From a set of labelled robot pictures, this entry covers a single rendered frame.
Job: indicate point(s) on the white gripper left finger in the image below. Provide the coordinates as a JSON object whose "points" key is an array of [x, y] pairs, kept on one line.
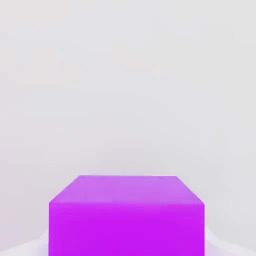
{"points": [[34, 248]]}

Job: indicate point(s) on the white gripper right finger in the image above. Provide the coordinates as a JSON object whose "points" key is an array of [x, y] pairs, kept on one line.
{"points": [[220, 248]]}

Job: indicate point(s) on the small purple cube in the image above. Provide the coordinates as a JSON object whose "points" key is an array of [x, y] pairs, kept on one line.
{"points": [[126, 226]]}

